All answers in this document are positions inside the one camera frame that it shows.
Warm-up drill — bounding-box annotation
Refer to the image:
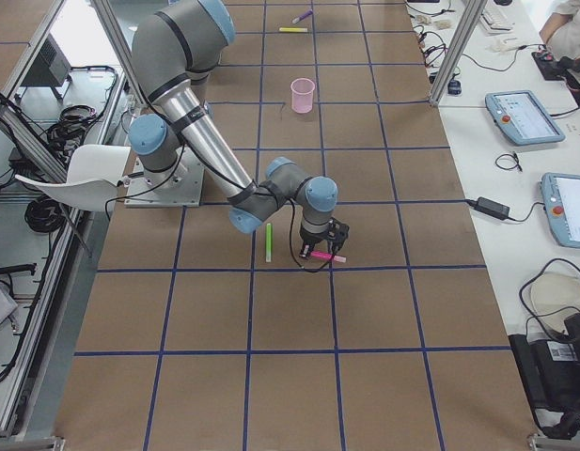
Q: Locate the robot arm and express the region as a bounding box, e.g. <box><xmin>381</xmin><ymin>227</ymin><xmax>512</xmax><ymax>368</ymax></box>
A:
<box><xmin>132</xmin><ymin>1</ymin><xmax>350</xmax><ymax>257</ymax></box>

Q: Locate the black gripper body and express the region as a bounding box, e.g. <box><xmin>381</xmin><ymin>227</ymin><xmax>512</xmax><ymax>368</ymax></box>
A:
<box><xmin>300</xmin><ymin>218</ymin><xmax>350</xmax><ymax>244</ymax></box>

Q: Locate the pink mesh cup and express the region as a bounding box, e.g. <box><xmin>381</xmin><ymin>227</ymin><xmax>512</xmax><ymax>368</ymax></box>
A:
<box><xmin>290</xmin><ymin>78</ymin><xmax>316</xmax><ymax>114</ymax></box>

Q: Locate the person in white shirt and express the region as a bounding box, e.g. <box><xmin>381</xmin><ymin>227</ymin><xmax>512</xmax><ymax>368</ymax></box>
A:
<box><xmin>538</xmin><ymin>0</ymin><xmax>580</xmax><ymax>90</ymax></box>

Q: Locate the green pen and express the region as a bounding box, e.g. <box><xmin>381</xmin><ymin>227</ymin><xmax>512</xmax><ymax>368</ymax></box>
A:
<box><xmin>265</xmin><ymin>223</ymin><xmax>273</xmax><ymax>263</ymax></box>

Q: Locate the purple pen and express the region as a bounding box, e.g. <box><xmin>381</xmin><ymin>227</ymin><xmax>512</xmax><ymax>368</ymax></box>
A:
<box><xmin>291</xmin><ymin>9</ymin><xmax>313</xmax><ymax>24</ymax></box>

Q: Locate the white plastic sheet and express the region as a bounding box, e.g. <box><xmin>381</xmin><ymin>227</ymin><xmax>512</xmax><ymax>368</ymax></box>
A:
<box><xmin>15</xmin><ymin>144</ymin><xmax>131</xmax><ymax>213</ymax></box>

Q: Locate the blue teach pendant near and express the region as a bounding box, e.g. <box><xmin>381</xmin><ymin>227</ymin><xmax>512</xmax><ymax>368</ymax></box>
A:
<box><xmin>541</xmin><ymin>173</ymin><xmax>580</xmax><ymax>249</ymax></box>

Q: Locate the pink pen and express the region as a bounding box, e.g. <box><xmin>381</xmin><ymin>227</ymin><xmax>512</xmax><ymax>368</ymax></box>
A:
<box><xmin>310</xmin><ymin>251</ymin><xmax>347</xmax><ymax>263</ymax></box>

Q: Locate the black power brick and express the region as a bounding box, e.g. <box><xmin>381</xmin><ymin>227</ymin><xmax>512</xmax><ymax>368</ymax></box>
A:
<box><xmin>474</xmin><ymin>197</ymin><xmax>509</xmax><ymax>221</ymax></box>

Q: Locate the blue teach pendant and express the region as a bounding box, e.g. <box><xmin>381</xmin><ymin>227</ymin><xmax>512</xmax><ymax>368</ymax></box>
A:
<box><xmin>484</xmin><ymin>90</ymin><xmax>565</xmax><ymax>146</ymax></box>
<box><xmin>541</xmin><ymin>173</ymin><xmax>580</xmax><ymax>249</ymax></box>

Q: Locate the aluminium frame post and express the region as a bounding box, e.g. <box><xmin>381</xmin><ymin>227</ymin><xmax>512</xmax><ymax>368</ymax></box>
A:
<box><xmin>429</xmin><ymin>0</ymin><xmax>486</xmax><ymax>107</ymax></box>

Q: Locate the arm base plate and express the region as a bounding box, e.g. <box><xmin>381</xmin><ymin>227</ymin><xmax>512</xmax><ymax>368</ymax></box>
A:
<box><xmin>124</xmin><ymin>147</ymin><xmax>204</xmax><ymax>209</ymax></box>

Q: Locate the blue teach pendant far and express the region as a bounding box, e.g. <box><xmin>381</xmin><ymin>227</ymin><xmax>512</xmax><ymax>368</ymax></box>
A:
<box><xmin>484</xmin><ymin>90</ymin><xmax>565</xmax><ymax>146</ymax></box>

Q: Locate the yellow pen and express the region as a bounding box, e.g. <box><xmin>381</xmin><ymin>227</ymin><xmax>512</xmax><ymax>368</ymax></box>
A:
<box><xmin>278</xmin><ymin>26</ymin><xmax>308</xmax><ymax>33</ymax></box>

